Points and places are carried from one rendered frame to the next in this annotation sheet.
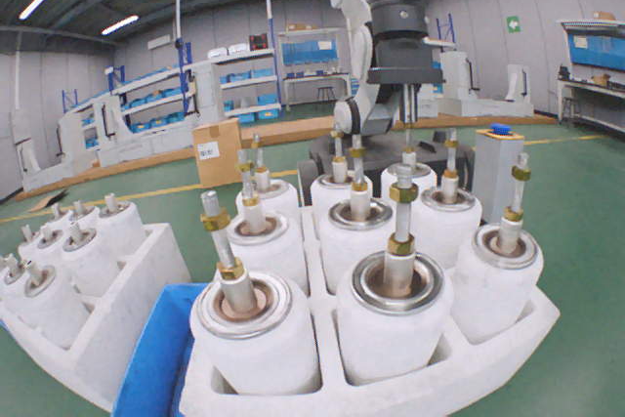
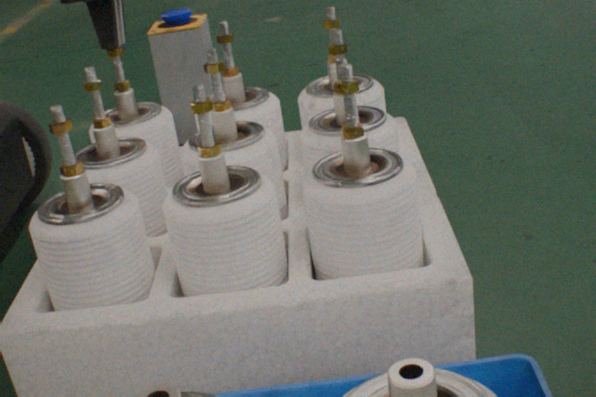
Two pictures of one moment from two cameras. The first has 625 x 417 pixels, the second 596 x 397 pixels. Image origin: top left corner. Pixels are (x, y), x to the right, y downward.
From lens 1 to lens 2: 0.68 m
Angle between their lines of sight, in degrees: 78
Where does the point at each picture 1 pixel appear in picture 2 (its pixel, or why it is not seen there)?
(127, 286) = not seen: outside the picture
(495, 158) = (198, 54)
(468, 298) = not seen: hidden behind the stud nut
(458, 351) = not seen: hidden behind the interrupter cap
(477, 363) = (414, 155)
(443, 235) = (273, 126)
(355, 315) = (376, 136)
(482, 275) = (360, 102)
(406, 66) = not seen: outside the picture
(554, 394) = (469, 210)
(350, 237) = (267, 144)
